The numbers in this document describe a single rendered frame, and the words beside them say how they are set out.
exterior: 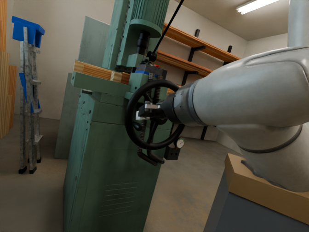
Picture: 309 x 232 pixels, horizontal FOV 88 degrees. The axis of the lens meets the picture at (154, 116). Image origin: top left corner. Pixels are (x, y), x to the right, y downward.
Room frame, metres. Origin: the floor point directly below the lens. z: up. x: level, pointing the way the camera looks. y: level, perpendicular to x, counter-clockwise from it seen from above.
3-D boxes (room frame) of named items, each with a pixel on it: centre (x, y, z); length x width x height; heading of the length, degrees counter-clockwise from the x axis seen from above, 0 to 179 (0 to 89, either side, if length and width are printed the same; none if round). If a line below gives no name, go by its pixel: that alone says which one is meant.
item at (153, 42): (1.19, 0.15, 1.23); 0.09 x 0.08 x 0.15; 32
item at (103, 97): (0.87, 0.13, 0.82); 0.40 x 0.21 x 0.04; 122
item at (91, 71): (0.95, 0.12, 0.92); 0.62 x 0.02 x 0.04; 122
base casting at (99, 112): (1.03, 0.23, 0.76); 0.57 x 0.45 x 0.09; 32
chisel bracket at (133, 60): (0.94, 0.17, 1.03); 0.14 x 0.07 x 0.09; 32
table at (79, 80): (0.83, 0.11, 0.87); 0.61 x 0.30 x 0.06; 122
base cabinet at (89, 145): (1.02, 0.23, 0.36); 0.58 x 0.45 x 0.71; 32
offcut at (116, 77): (0.73, 0.21, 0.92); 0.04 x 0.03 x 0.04; 129
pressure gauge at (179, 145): (0.88, -0.17, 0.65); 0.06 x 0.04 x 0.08; 122
